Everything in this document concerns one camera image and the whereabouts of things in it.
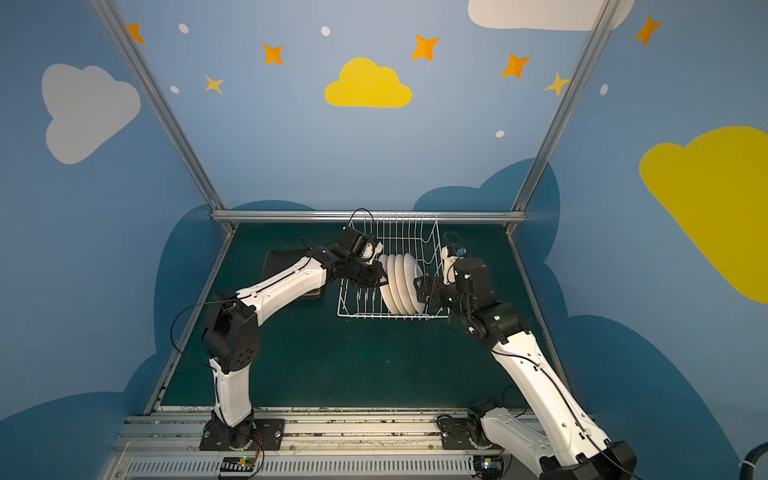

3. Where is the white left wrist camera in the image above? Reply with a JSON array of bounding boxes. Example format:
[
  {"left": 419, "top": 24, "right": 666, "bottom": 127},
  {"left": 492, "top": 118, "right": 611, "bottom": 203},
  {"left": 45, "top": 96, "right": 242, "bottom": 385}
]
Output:
[{"left": 339, "top": 226, "right": 383, "bottom": 262}]

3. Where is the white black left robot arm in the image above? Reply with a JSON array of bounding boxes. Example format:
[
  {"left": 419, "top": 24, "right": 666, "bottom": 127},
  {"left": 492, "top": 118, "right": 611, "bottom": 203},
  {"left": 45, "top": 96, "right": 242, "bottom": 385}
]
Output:
[{"left": 202, "top": 242, "right": 385, "bottom": 429}]

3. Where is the aluminium frame right post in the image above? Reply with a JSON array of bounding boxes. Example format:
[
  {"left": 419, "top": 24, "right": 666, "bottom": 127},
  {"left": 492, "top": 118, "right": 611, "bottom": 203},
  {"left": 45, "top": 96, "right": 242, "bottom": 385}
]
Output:
[{"left": 504, "top": 0, "right": 622, "bottom": 241}]

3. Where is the aluminium frame post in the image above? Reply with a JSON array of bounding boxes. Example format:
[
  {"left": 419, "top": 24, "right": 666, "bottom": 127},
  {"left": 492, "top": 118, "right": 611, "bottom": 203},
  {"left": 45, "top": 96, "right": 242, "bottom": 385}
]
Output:
[
  {"left": 504, "top": 0, "right": 622, "bottom": 241},
  {"left": 90, "top": 0, "right": 225, "bottom": 213}
]

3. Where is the aluminium frame back bar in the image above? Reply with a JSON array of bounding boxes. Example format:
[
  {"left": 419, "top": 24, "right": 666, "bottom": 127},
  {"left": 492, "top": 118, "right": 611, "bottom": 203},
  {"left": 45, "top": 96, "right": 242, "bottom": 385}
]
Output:
[{"left": 211, "top": 209, "right": 526, "bottom": 224}]

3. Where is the small circuit board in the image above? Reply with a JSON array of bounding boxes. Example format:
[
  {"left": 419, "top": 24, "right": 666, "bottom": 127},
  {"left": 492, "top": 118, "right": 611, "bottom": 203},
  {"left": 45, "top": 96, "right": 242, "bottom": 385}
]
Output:
[
  {"left": 217, "top": 456, "right": 256, "bottom": 479},
  {"left": 472, "top": 456, "right": 504, "bottom": 480}
]

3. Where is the white wire dish rack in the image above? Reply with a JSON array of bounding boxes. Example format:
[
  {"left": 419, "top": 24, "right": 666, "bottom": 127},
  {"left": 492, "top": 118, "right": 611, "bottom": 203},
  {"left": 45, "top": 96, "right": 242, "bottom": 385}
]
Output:
[{"left": 337, "top": 219, "right": 449, "bottom": 320}]

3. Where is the white round plate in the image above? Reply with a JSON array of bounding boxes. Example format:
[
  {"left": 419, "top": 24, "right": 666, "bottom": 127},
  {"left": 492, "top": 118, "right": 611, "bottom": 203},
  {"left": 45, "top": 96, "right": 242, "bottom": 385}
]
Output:
[
  {"left": 403, "top": 253, "right": 426, "bottom": 315},
  {"left": 395, "top": 253, "right": 417, "bottom": 315},
  {"left": 387, "top": 254, "right": 408, "bottom": 315},
  {"left": 379, "top": 254, "right": 400, "bottom": 315}
]

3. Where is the aluminium frame left post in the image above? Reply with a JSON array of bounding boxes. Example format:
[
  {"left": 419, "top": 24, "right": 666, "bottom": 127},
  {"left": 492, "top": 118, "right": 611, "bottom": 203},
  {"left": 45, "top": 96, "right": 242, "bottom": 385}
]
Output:
[{"left": 90, "top": 0, "right": 225, "bottom": 213}]

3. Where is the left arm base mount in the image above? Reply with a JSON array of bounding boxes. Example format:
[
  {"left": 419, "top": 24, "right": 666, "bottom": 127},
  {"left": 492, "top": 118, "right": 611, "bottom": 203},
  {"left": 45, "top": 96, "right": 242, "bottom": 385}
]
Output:
[{"left": 199, "top": 416, "right": 285, "bottom": 451}]

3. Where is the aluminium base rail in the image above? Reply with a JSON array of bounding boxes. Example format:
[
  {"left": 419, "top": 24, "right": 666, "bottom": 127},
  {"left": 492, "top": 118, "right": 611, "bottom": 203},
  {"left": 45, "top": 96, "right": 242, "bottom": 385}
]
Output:
[{"left": 95, "top": 406, "right": 601, "bottom": 480}]

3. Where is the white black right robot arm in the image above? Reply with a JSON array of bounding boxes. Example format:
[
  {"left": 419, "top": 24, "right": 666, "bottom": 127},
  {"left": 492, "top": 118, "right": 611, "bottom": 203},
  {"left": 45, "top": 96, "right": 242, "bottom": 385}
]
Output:
[{"left": 408, "top": 257, "right": 637, "bottom": 479}]

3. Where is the left small circuit board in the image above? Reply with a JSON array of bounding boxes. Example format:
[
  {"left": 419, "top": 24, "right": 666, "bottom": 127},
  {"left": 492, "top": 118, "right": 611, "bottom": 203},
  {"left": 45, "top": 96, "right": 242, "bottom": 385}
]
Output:
[{"left": 217, "top": 456, "right": 256, "bottom": 479}]

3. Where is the right small circuit board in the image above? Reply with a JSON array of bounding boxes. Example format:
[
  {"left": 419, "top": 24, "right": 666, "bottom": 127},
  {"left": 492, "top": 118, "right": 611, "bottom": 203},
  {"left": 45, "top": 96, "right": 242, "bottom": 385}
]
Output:
[{"left": 472, "top": 456, "right": 504, "bottom": 480}]

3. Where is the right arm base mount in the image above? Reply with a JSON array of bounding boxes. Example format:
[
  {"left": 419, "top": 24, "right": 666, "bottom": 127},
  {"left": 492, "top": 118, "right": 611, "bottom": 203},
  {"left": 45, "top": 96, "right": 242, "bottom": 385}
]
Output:
[{"left": 435, "top": 400, "right": 500, "bottom": 450}]

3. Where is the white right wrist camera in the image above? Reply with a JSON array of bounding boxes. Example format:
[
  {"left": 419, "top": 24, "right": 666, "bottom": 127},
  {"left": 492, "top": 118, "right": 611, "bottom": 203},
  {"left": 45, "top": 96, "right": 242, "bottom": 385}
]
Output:
[{"left": 441, "top": 243, "right": 467, "bottom": 285}]

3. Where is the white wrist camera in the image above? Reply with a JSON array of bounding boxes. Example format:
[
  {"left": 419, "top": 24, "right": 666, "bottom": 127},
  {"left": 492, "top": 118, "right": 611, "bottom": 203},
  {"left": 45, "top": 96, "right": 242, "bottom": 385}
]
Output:
[
  {"left": 441, "top": 243, "right": 467, "bottom": 285},
  {"left": 339, "top": 226, "right": 383, "bottom": 262}
]

